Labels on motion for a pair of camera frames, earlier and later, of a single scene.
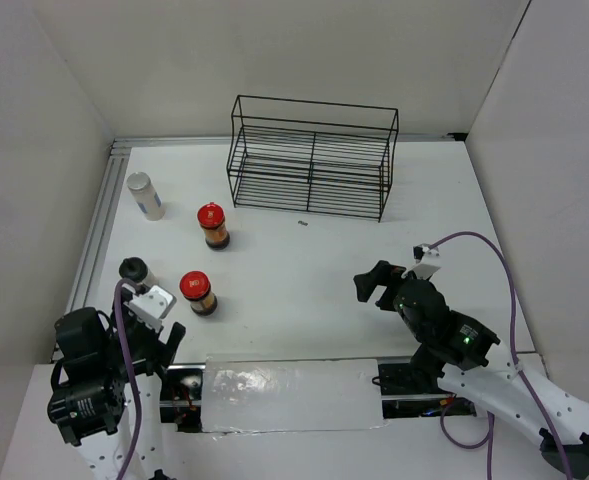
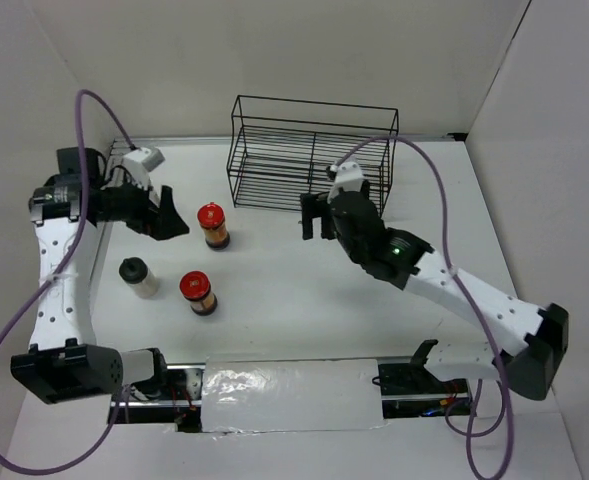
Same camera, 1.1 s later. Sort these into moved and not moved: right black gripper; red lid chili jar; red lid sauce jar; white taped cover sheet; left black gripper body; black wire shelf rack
Moved: left black gripper body; right black gripper
Not moved: red lid sauce jar; black wire shelf rack; white taped cover sheet; red lid chili jar
